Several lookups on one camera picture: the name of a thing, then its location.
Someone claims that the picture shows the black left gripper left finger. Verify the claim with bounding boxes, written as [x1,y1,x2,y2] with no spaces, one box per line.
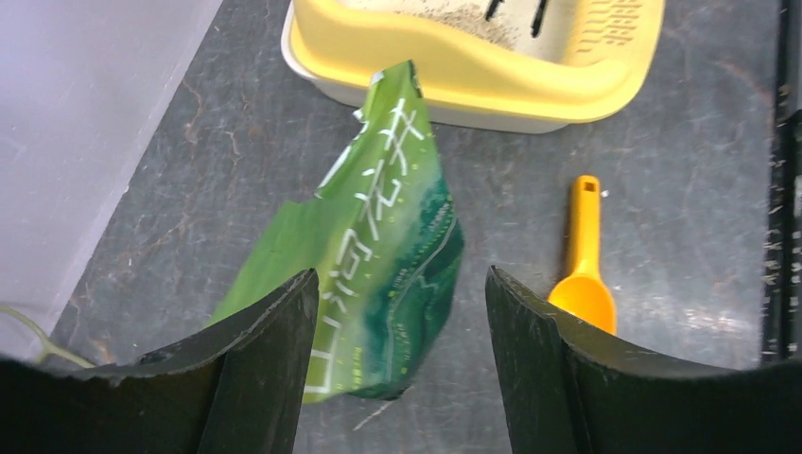
[1,270,319,453]

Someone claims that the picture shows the orange plastic litter scoop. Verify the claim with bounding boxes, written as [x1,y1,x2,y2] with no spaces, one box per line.
[548,175,618,336]

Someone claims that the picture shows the green cat litter bag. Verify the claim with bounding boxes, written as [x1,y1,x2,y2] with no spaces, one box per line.
[210,61,464,403]

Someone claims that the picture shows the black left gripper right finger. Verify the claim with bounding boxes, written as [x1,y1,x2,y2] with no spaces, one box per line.
[485,267,801,453]

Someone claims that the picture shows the grey cat litter pellets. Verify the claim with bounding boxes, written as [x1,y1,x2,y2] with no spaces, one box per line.
[340,0,542,50]

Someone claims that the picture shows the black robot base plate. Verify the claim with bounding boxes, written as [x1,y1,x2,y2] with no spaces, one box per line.
[760,1,801,364]

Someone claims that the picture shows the yellow plastic litter box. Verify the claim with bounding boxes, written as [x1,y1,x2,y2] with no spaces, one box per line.
[281,0,665,133]

